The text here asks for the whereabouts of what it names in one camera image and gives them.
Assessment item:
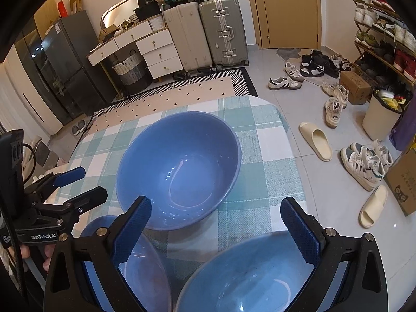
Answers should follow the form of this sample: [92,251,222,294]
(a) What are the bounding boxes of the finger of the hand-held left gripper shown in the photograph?
[24,167,86,202]
[31,187,108,219]

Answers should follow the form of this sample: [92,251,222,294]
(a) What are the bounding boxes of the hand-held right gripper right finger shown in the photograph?
[280,198,389,312]

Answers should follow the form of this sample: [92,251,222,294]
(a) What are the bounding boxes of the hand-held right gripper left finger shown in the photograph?
[43,196,153,312]

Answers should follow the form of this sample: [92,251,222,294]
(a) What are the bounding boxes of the blue bowl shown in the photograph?
[175,231,350,312]
[116,111,243,231]
[80,214,173,312]

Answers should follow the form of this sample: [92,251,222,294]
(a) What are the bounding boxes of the person's left hand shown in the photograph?
[8,244,56,272]

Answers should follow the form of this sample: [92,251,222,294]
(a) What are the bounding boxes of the cream slide sandal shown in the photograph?
[358,185,389,229]
[299,122,333,162]

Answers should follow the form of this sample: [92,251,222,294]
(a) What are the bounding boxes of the white green sneaker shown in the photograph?
[349,140,394,176]
[341,148,378,192]

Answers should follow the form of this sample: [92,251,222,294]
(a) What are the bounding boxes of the blue checked tablecloth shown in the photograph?
[42,95,308,312]

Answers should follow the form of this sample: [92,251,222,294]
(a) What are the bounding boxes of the dark glass cabinet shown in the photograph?
[13,19,72,127]

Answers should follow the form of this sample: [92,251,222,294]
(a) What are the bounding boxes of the grey refrigerator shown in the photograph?
[41,10,109,118]

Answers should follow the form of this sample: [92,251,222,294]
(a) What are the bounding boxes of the printed cardboard box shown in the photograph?
[383,143,416,217]

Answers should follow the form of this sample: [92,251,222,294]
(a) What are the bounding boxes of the woven laundry basket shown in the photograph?
[112,50,153,95]

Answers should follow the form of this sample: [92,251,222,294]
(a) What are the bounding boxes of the white beige sneaker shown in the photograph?
[324,97,342,128]
[322,82,349,105]

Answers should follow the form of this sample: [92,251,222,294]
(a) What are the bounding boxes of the white trash bin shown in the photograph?
[362,89,412,142]

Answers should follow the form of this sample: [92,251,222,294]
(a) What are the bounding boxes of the dotted patterned rug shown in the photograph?
[86,67,259,137]

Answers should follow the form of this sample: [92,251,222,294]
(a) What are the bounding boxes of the purple bag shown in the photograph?
[388,104,416,152]

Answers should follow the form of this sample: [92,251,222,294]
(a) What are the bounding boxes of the small cardboard box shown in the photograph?
[97,26,118,44]

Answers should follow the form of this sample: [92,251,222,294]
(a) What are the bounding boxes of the white black-striped sneaker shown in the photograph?
[268,76,303,91]
[284,61,305,82]

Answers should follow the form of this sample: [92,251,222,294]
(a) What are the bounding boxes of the white dressing table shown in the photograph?
[86,16,184,82]

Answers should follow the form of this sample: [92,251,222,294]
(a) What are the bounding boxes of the plain cardboard box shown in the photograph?
[339,71,373,105]

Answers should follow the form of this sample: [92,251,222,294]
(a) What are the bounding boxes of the black white sneaker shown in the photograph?
[299,63,326,79]

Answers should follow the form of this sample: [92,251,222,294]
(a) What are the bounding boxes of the oval mirror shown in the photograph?
[101,0,140,30]

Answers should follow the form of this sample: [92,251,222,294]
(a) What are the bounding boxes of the grey door mat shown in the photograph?
[276,48,301,62]

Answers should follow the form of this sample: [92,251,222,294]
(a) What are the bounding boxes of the black storage box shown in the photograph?
[134,5,163,20]

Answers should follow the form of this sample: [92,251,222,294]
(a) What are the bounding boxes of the beige suitcase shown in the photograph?
[162,2,213,72]

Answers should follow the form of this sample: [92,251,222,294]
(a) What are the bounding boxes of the silver suitcase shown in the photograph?
[198,0,249,69]

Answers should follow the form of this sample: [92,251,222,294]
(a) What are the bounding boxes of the group of assorted shoes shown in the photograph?
[349,0,416,82]

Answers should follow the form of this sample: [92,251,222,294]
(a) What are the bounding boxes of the wooden door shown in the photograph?
[244,0,322,50]

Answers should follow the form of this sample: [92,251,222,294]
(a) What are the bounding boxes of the metal shoe rack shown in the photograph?
[349,0,416,83]

